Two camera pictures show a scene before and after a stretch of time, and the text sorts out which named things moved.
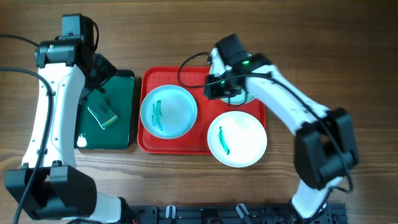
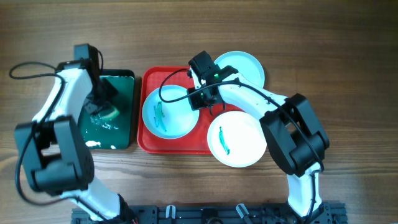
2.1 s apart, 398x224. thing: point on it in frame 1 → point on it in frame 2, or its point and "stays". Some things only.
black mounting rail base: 332,213 stays
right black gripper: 213,93 → 197,104
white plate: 237,139 stays
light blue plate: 168,111 stays
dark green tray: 120,90 stays
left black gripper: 109,70 → 92,108
